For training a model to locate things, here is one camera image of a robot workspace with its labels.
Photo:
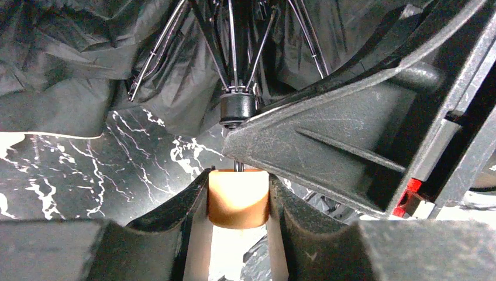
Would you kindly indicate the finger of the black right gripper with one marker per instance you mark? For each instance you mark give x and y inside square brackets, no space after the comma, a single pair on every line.
[306,244]

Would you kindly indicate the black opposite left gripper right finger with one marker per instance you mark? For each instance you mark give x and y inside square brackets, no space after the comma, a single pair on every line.
[358,144]

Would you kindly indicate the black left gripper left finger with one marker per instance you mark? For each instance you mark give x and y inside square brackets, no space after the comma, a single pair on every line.
[171,242]

